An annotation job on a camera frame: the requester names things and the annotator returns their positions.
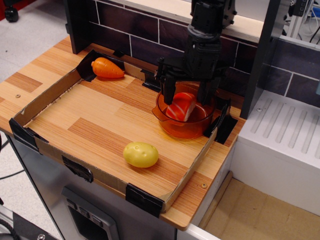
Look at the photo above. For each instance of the dark grey vertical post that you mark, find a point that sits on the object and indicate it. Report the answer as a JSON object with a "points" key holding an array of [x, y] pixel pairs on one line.
{"points": [[261, 65]]}

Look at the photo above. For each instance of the salmon nigiri sushi toy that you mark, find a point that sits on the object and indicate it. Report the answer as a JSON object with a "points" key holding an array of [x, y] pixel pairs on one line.
{"points": [[182, 105]]}

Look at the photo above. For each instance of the yellow toy potato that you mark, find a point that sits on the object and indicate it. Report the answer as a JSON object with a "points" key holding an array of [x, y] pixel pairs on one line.
{"points": [[140, 154]]}

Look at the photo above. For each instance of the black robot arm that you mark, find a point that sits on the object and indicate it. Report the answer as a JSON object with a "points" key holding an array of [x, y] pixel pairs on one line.
{"points": [[209, 19]]}

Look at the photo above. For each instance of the cardboard fence with black tape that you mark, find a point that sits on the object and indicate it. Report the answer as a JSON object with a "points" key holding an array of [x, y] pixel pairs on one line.
{"points": [[86, 122]]}

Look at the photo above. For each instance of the black caster wheel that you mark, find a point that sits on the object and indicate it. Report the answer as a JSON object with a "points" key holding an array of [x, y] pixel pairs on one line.
{"points": [[11, 14]]}

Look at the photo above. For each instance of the grey toy oven front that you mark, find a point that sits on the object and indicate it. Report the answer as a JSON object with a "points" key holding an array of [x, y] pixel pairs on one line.
{"points": [[90, 222]]}

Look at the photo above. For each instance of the white toy sink drainboard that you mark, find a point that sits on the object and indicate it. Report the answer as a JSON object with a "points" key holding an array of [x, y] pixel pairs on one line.
{"points": [[278, 151]]}

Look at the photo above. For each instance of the orange transparent plastic pot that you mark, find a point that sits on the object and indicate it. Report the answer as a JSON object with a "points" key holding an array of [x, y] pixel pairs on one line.
{"points": [[199, 120]]}

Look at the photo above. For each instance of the orange toy carrot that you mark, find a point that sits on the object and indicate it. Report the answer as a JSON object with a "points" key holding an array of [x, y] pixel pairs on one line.
{"points": [[103, 67]]}

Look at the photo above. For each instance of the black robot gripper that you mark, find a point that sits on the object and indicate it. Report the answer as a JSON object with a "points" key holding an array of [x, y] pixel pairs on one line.
{"points": [[200, 62]]}

